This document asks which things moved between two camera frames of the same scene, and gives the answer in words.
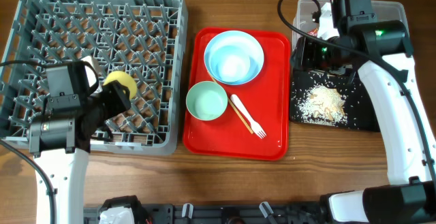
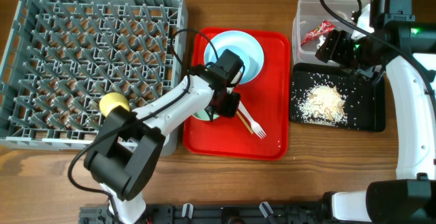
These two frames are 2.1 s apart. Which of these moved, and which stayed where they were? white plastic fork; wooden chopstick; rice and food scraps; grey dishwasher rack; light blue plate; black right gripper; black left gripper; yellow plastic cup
Moved: black right gripper; yellow plastic cup; black left gripper
Stayed: grey dishwasher rack; rice and food scraps; light blue plate; wooden chopstick; white plastic fork
